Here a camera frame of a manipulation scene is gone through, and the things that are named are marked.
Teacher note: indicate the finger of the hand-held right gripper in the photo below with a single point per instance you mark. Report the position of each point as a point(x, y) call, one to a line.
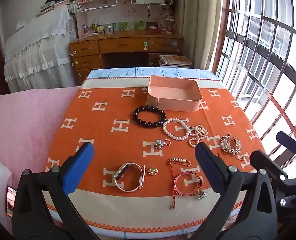
point(289, 141)
point(267, 163)

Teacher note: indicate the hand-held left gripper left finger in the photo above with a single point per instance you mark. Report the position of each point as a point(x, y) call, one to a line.
point(79, 166)

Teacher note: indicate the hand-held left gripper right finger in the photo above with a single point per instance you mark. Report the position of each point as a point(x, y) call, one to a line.
point(209, 163)

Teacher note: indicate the silver leaf brooch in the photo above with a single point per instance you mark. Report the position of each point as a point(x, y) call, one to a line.
point(229, 143)

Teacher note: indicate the pearl strand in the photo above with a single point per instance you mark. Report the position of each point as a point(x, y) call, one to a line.
point(198, 131)

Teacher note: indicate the pink rectangular box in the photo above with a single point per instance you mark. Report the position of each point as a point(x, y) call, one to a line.
point(173, 102)

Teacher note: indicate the small gold earring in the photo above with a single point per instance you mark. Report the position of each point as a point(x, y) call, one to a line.
point(241, 157)

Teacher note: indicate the pearl safety pin brooch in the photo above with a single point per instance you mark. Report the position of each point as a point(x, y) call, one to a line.
point(179, 160)

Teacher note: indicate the orange patterned blanket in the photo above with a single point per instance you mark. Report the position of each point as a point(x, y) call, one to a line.
point(100, 135)

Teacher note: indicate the pink bed blanket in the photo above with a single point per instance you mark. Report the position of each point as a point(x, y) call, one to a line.
point(25, 130)

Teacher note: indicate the smartphone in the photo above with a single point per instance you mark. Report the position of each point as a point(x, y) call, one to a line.
point(10, 200)

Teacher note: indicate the light blue tablecloth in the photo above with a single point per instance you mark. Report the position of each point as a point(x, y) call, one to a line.
point(118, 72)

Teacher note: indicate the metal window grille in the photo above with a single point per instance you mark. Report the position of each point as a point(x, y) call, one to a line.
point(262, 42)

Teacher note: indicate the stack of books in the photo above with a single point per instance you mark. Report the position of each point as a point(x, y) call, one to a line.
point(174, 60)

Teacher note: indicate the wooden desk with drawers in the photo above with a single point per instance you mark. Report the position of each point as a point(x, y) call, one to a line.
point(123, 45)

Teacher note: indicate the white lace cover cloth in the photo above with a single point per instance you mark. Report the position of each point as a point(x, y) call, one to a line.
point(43, 42)

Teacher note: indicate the white drawer tag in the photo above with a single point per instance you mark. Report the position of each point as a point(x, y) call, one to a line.
point(145, 46)

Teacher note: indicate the pen cup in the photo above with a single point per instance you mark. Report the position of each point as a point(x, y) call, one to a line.
point(86, 30)

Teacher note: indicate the white mug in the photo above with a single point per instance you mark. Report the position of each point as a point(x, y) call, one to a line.
point(108, 30)

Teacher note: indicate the beige curtain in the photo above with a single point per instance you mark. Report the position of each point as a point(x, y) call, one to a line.
point(200, 25)

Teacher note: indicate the floral jar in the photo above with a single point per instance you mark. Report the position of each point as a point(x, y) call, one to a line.
point(170, 26)

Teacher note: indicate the red box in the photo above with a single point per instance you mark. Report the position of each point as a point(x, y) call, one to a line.
point(154, 31)

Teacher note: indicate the wooden bookshelf hutch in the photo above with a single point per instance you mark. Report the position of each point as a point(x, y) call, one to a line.
point(128, 15)

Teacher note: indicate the pile of books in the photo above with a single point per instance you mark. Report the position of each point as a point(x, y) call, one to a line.
point(53, 5)

